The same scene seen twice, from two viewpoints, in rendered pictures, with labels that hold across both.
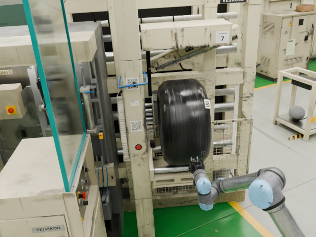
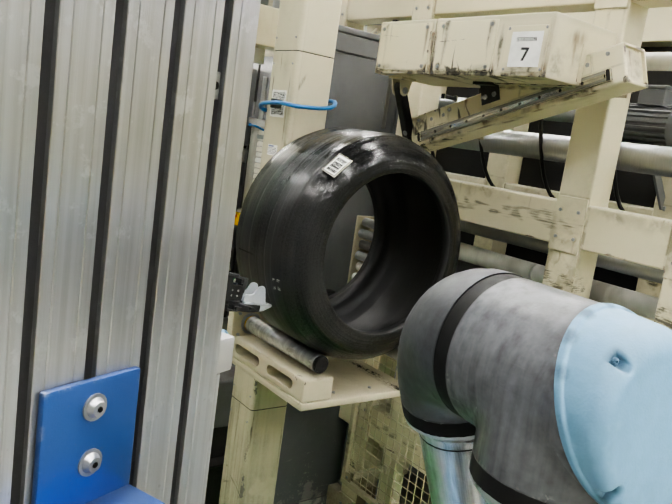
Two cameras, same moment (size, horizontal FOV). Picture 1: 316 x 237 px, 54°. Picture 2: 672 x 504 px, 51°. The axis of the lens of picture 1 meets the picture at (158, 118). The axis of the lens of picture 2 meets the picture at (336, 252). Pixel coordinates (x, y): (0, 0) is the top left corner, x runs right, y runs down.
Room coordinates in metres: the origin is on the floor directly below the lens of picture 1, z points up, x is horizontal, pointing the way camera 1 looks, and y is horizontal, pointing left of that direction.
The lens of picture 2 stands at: (0.84, -1.62, 1.45)
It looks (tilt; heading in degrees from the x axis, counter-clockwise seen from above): 9 degrees down; 55
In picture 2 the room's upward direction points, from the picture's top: 8 degrees clockwise
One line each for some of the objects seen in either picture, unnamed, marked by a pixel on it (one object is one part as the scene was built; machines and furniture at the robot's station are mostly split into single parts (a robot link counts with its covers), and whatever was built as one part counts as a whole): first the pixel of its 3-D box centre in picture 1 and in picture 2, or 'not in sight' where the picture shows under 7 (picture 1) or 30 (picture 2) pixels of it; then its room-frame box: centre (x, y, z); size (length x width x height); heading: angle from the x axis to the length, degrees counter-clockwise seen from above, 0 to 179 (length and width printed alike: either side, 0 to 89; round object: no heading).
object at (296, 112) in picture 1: (301, 102); not in sight; (3.84, -1.94, 0.40); 0.60 x 0.35 x 0.80; 24
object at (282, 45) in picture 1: (284, 44); not in sight; (6.18, -2.60, 0.62); 0.91 x 0.58 x 1.25; 114
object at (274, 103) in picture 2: (132, 79); (297, 105); (1.88, 0.14, 1.51); 0.19 x 0.19 x 0.06; 3
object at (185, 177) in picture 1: (177, 176); (279, 365); (1.77, -0.12, 0.83); 0.36 x 0.09 x 0.06; 93
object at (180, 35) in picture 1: (185, 34); (484, 55); (2.21, -0.22, 1.71); 0.61 x 0.25 x 0.15; 93
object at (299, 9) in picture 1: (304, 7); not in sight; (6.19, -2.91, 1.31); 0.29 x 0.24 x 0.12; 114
